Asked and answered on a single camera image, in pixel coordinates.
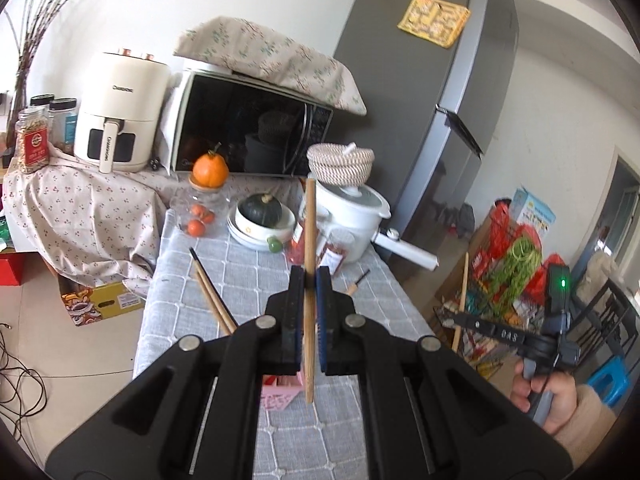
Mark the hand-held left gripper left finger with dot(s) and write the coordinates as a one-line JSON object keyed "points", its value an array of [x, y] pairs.
{"points": [[297, 310]]}

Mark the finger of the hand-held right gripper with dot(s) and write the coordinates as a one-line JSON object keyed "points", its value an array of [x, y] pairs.
{"points": [[490, 330]]}

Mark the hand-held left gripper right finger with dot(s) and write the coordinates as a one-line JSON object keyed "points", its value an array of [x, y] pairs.
{"points": [[322, 310]]}

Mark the long bamboo chopstick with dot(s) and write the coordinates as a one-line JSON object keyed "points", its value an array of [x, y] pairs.
{"points": [[464, 285], [310, 240]]}

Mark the pink perforated utensil holder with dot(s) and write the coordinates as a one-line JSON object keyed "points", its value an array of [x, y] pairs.
{"points": [[280, 397]]}

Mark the person's right forearm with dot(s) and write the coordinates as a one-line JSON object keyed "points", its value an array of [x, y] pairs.
{"points": [[590, 425]]}

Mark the person's right hand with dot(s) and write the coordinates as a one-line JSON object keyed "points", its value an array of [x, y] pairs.
{"points": [[562, 397]]}

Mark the pile of printed packets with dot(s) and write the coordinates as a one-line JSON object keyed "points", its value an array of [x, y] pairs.
{"points": [[480, 355]]}

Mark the black tipped chopstick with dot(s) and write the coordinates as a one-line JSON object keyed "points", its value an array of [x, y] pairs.
{"points": [[213, 310], [352, 289], [223, 310]]}

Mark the red plastic bag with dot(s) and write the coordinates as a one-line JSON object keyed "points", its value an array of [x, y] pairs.
{"points": [[545, 272]]}

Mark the jar with red white label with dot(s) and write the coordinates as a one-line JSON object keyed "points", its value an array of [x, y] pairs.
{"points": [[332, 255]]}

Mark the green vegetable bundle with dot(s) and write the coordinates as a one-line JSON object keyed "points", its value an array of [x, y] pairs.
{"points": [[520, 265]]}

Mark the grey checked tablecloth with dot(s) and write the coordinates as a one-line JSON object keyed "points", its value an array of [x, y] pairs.
{"points": [[250, 270]]}

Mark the small green fruit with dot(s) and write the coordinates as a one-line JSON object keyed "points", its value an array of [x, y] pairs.
{"points": [[274, 245]]}

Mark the blue plastic stool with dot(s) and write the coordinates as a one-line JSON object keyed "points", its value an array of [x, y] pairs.
{"points": [[612, 375]]}

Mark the white bowl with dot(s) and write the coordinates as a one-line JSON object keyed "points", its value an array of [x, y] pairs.
{"points": [[260, 232]]}

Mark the white shallow dish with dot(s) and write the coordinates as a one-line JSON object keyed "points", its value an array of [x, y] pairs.
{"points": [[245, 241]]}

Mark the blue printed box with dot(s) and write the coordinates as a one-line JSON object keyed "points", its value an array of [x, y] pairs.
{"points": [[535, 210]]}

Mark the white roll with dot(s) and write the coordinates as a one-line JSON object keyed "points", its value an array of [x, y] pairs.
{"points": [[410, 255]]}

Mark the white rice cooker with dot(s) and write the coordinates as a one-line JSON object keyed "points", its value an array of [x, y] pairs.
{"points": [[350, 210]]}

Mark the dark green pumpkin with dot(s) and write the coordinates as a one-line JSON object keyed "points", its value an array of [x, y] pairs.
{"points": [[260, 208]]}

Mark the small red tomato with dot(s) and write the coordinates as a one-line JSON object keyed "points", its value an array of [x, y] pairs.
{"points": [[208, 217], [196, 210], [196, 228]]}

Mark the woven basket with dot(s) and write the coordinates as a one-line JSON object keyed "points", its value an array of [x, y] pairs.
{"points": [[340, 165]]}

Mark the clear glass jar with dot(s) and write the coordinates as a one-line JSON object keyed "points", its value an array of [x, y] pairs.
{"points": [[179, 205]]}

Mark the orange pumpkin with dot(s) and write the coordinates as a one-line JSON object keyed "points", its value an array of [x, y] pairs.
{"points": [[210, 170]]}

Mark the black microwave oven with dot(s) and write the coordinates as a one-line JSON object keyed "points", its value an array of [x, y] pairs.
{"points": [[240, 125]]}

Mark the yellow printed cardboard box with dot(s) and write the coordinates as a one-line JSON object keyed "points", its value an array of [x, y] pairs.
{"points": [[100, 305]]}

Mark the red floral cloth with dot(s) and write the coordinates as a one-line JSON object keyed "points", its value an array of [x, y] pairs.
{"points": [[90, 210]]}

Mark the grey refrigerator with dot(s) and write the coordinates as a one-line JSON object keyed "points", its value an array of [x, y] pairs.
{"points": [[400, 85]]}

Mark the green floral cloth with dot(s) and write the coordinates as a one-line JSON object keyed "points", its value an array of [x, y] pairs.
{"points": [[265, 50]]}

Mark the white air fryer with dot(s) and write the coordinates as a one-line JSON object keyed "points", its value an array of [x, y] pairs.
{"points": [[125, 100]]}

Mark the red box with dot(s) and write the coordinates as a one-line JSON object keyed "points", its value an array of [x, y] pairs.
{"points": [[10, 270]]}

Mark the tall black lid jar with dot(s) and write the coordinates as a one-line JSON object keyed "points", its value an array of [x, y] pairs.
{"points": [[62, 125]]}

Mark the nut jar with red label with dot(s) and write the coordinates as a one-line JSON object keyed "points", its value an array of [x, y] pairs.
{"points": [[32, 145]]}

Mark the yellow printed cloth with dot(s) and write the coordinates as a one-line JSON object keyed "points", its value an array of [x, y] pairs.
{"points": [[432, 17]]}

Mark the small black lid jar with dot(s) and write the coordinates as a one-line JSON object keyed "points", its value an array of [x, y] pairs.
{"points": [[41, 102]]}

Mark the dry branches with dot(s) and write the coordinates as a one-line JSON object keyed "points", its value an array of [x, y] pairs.
{"points": [[22, 87]]}

